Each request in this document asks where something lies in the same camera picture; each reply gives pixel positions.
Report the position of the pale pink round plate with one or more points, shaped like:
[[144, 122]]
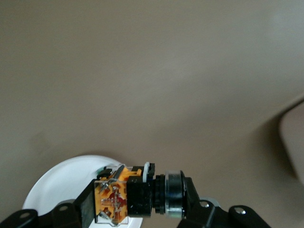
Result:
[[61, 180]]

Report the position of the orange and black switch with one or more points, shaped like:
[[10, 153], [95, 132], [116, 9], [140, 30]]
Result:
[[139, 197]]

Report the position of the white lidded storage box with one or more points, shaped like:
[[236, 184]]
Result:
[[294, 142]]

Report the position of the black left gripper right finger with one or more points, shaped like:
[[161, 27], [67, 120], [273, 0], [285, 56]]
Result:
[[202, 216]]

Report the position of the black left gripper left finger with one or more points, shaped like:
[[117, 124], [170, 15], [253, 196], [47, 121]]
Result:
[[83, 206]]

